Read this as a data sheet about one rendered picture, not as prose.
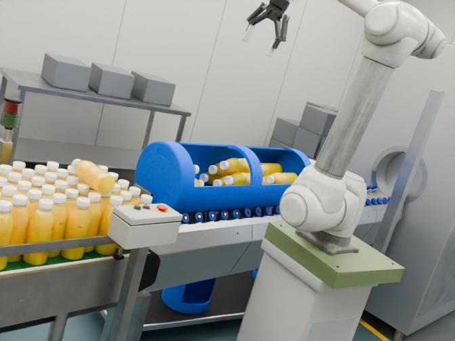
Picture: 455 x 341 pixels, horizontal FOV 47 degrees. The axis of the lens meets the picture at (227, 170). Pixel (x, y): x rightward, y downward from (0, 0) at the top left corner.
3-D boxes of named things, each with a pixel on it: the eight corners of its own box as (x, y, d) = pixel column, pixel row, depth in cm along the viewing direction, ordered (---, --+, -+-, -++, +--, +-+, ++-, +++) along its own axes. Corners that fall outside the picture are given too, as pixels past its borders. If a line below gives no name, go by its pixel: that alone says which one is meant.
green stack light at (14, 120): (21, 128, 188) (23, 116, 187) (3, 127, 184) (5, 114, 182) (13, 123, 192) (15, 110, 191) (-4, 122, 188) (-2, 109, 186)
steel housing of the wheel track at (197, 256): (391, 247, 354) (407, 201, 345) (133, 308, 195) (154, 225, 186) (355, 229, 372) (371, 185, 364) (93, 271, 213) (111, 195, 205)
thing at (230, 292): (314, 323, 354) (321, 303, 350) (110, 354, 264) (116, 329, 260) (268, 283, 394) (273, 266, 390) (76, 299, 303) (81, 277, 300)
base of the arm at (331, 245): (365, 252, 192) (371, 238, 191) (330, 256, 178) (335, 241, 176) (329, 229, 205) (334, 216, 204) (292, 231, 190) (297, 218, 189)
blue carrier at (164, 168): (301, 214, 258) (323, 163, 250) (168, 229, 194) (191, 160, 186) (261, 188, 276) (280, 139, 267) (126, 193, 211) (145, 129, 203)
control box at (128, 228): (175, 243, 168) (183, 214, 165) (124, 250, 153) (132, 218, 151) (157, 230, 174) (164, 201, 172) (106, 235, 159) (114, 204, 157)
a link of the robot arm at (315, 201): (334, 238, 176) (299, 245, 160) (298, 214, 186) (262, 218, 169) (443, 17, 152) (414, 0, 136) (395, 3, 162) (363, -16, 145)
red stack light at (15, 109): (23, 115, 187) (25, 105, 186) (5, 114, 182) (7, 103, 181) (15, 110, 191) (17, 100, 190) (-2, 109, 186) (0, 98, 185)
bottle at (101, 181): (107, 171, 163) (78, 151, 175) (93, 189, 162) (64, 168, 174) (120, 182, 168) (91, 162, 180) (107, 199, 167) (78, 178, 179)
